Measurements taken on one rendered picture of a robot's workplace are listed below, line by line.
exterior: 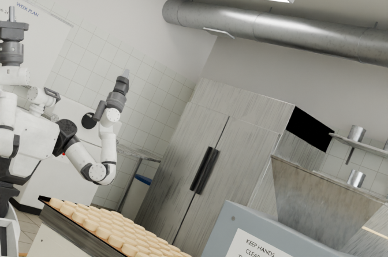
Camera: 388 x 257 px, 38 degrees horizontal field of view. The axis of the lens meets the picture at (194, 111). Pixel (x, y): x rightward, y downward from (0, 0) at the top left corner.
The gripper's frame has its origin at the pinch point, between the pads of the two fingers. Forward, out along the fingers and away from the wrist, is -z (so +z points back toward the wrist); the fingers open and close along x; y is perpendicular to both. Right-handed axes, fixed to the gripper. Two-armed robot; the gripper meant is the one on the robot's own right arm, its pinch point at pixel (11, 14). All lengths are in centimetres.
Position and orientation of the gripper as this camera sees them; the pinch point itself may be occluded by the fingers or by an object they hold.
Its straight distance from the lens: 221.3
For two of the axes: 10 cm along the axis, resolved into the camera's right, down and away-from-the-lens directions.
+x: 9.0, 0.2, 4.4
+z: -0.1, 10.0, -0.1
